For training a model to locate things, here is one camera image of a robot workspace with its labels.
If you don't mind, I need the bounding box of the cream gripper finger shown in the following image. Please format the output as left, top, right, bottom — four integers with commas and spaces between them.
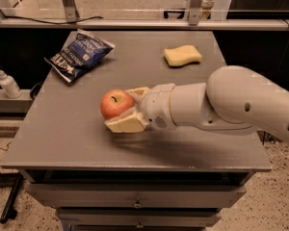
126, 87, 150, 103
104, 109, 148, 133

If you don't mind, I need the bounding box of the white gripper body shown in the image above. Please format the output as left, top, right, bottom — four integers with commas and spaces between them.
141, 84, 176, 130

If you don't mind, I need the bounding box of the red apple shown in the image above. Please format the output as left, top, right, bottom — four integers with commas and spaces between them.
100, 90, 134, 120

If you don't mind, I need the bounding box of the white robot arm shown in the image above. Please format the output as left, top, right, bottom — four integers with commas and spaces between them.
100, 65, 289, 143

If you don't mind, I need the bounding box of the yellow sponge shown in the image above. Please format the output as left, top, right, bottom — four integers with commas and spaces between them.
164, 45, 202, 67

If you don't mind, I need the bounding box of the blue chip bag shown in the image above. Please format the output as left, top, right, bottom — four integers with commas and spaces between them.
45, 29, 115, 85

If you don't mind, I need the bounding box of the grey drawer cabinet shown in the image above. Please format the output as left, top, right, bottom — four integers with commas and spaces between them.
2, 31, 271, 231

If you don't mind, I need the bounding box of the grey drawer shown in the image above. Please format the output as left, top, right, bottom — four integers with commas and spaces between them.
27, 184, 246, 209
56, 209, 221, 228

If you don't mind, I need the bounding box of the top grey drawer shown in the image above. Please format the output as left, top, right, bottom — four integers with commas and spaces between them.
27, 184, 246, 209

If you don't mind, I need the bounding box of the white pump bottle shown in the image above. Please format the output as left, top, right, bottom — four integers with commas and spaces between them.
0, 68, 22, 99

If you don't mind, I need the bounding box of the black floor stand leg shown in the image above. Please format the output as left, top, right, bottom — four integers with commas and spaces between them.
0, 173, 23, 224

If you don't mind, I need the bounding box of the metal frame post left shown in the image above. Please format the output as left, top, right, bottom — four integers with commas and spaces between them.
62, 0, 80, 23

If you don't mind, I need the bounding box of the metal frame post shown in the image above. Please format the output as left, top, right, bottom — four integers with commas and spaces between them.
62, 0, 80, 23
188, 0, 202, 26

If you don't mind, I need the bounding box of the metal frame post right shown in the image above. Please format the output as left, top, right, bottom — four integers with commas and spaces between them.
188, 0, 202, 26

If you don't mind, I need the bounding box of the black cable on rail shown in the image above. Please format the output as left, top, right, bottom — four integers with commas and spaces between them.
0, 0, 104, 26

